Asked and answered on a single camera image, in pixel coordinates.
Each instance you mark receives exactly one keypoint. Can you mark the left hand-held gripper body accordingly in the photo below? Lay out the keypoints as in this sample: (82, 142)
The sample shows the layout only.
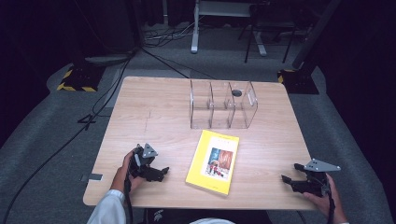
(144, 165)

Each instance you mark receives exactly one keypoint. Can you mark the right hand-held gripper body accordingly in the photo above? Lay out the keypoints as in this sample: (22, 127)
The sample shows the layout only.
(314, 180)

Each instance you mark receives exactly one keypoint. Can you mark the yellow book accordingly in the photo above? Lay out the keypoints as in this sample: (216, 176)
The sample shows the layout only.
(213, 161)

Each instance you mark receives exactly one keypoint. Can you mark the clear acrylic book holder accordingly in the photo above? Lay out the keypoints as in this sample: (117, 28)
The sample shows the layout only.
(222, 105)

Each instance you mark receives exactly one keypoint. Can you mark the person's right hand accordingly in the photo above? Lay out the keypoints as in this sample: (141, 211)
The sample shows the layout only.
(325, 203)

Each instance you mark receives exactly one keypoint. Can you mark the person's left hand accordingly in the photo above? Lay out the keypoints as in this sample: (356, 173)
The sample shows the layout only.
(123, 179)

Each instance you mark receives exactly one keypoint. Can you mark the grey floor tape strip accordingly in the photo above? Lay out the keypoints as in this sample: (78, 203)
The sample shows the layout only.
(93, 177)

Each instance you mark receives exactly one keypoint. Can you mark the black floor tape cross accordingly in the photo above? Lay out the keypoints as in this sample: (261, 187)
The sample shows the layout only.
(87, 119)

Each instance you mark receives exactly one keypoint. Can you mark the black yellow striped stand base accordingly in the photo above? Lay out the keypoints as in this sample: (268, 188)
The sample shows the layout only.
(79, 79)
(300, 82)

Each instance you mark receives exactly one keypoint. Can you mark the black round table grommet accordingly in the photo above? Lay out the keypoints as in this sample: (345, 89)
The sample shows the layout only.
(236, 92)

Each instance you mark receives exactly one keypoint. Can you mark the grey flat stand foot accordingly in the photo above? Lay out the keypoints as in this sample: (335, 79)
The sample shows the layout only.
(109, 59)

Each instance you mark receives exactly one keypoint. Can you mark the slanted black stand pole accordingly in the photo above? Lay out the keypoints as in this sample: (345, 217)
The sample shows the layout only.
(314, 34)

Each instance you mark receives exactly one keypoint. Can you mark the white desk frame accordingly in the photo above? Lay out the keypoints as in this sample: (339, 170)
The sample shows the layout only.
(195, 31)

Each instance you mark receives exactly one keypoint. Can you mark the black metal chair frame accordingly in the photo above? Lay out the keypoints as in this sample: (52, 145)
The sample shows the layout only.
(264, 25)

